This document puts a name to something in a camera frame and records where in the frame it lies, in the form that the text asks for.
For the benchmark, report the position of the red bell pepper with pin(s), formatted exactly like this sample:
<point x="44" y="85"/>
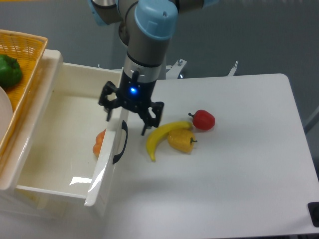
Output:
<point x="202" y="120"/>

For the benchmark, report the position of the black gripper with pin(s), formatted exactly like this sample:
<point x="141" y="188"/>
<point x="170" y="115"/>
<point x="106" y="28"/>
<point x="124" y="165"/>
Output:
<point x="133" y="96"/>

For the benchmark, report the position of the yellow bell pepper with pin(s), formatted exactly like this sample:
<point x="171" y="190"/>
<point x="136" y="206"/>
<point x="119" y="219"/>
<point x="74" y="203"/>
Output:
<point x="182" y="140"/>

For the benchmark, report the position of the white plate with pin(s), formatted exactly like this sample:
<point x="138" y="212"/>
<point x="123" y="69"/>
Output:
<point x="6" y="113"/>

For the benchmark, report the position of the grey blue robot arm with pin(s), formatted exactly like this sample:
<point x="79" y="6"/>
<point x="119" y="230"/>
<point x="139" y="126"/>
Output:
<point x="146" y="29"/>

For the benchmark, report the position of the yellow woven basket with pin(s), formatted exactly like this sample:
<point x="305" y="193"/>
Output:
<point x="28" y="49"/>

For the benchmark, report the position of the black drawer handle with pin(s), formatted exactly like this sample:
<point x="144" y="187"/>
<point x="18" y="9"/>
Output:
<point x="122" y="142"/>

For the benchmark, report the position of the round orange bread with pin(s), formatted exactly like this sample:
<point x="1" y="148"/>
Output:
<point x="98" y="143"/>

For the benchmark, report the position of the white bracket behind table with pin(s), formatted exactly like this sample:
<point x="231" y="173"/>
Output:
<point x="234" y="68"/>

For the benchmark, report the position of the white upper drawer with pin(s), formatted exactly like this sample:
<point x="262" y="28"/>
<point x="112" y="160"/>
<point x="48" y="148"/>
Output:
<point x="61" y="163"/>

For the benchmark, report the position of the yellow banana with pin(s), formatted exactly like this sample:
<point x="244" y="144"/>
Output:
<point x="160" y="133"/>

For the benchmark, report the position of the green bell pepper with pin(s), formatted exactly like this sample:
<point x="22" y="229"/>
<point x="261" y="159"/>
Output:
<point x="10" y="71"/>

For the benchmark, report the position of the black clamp at table edge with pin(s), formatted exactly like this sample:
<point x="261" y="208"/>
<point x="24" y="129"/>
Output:
<point x="313" y="208"/>

